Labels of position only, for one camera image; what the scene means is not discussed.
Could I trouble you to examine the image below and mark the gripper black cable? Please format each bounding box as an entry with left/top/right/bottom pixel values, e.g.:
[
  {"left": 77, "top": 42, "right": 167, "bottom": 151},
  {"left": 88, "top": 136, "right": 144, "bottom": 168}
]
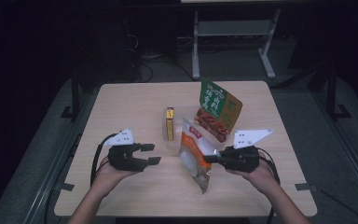
[
  {"left": 255, "top": 147, "right": 282, "bottom": 224},
  {"left": 89, "top": 133, "right": 119, "bottom": 188}
]

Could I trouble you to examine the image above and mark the orange white food packet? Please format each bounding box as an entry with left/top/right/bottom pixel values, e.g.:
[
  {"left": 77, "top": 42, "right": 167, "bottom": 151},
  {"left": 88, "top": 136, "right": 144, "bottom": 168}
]
[{"left": 178, "top": 117, "right": 222, "bottom": 195}]

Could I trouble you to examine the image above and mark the tangle of floor cables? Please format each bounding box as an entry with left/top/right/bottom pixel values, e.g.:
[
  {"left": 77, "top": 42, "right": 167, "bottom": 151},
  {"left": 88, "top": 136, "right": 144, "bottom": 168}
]
[{"left": 130, "top": 32, "right": 197, "bottom": 82}]

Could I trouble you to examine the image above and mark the white metal stand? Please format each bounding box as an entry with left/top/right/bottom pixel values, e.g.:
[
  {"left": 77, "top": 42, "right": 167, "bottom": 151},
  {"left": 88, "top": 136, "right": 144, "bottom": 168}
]
[{"left": 191, "top": 8, "right": 282, "bottom": 80}]

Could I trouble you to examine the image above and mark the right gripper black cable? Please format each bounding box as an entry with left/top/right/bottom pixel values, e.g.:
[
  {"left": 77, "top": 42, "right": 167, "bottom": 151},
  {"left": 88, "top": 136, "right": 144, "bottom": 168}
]
[{"left": 255, "top": 147, "right": 282, "bottom": 224}]

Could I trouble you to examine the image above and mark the yellow narrow box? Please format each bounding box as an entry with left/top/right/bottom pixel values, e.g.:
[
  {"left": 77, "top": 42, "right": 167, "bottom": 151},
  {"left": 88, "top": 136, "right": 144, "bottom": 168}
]
[{"left": 165, "top": 106, "right": 175, "bottom": 142}]

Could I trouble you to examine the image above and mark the person's left hand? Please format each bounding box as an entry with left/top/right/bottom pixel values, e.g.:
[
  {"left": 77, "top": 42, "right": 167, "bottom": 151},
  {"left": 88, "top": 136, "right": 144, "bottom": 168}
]
[{"left": 89, "top": 155, "right": 138, "bottom": 199}]

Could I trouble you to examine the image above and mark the green red food packet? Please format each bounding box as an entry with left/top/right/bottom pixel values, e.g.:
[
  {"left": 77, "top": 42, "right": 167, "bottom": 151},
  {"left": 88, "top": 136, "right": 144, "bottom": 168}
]
[{"left": 194, "top": 77, "right": 243, "bottom": 144}]

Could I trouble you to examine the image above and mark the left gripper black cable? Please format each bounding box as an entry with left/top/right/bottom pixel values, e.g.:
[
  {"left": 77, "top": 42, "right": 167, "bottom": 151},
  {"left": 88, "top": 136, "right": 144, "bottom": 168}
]
[{"left": 89, "top": 133, "right": 119, "bottom": 188}]

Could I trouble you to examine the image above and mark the black metal stand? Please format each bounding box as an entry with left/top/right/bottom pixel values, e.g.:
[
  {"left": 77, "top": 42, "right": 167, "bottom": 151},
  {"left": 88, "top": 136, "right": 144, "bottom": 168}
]
[
  {"left": 60, "top": 74, "right": 82, "bottom": 121},
  {"left": 324, "top": 63, "right": 352, "bottom": 120}
]

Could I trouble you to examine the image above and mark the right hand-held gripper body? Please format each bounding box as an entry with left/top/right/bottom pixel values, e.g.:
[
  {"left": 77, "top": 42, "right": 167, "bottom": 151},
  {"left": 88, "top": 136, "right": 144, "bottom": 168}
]
[{"left": 218, "top": 128, "right": 275, "bottom": 175}]

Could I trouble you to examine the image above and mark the black tape strip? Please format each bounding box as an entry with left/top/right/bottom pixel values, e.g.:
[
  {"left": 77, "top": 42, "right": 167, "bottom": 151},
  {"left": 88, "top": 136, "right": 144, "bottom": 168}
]
[
  {"left": 55, "top": 182, "right": 76, "bottom": 192},
  {"left": 294, "top": 182, "right": 319, "bottom": 192}
]

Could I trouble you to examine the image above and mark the clear plastic container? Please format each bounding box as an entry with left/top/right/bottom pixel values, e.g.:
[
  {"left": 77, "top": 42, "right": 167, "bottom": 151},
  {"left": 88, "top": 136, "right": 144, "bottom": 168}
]
[{"left": 161, "top": 105, "right": 231, "bottom": 148}]

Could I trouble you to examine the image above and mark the person's right hand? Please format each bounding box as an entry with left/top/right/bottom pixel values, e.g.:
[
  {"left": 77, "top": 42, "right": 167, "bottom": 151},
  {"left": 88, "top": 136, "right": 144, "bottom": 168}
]
[{"left": 227, "top": 152, "right": 281, "bottom": 196}]

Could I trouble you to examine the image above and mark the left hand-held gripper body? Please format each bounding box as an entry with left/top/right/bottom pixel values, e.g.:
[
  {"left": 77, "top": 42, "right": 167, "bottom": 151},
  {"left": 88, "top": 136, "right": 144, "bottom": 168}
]
[{"left": 103, "top": 128, "right": 149, "bottom": 173}]

